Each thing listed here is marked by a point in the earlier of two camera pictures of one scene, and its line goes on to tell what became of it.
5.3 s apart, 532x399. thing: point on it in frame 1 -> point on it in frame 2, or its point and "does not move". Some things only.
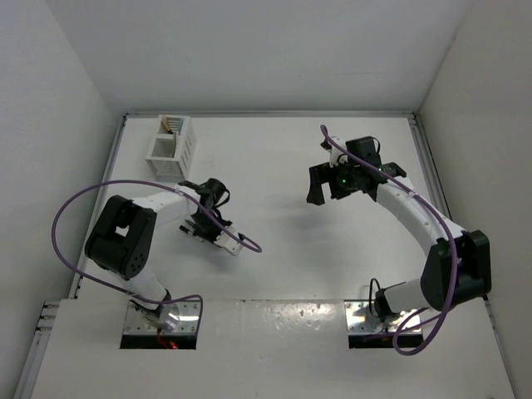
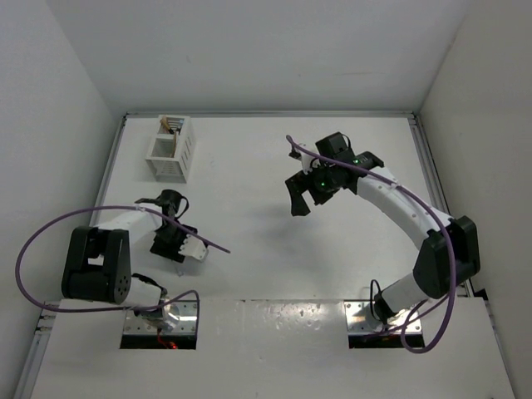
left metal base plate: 178,318 does not move
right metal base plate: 358,319 does not move
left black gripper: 209,237 -> 159,247
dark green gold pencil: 167,128 does not move
